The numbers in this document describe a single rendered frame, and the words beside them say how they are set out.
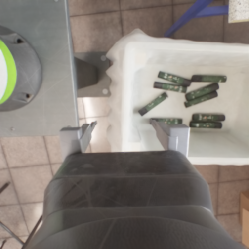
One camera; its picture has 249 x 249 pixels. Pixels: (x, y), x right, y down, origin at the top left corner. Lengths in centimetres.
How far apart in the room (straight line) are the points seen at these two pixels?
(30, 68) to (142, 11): 107
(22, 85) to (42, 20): 12
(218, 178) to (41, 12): 160
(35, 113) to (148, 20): 107
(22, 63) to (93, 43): 98
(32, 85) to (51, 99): 4
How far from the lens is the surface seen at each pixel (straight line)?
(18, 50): 35
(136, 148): 65
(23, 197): 178
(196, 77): 85
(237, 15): 62
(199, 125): 89
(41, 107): 38
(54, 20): 37
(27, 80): 35
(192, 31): 138
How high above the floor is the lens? 126
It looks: 75 degrees down
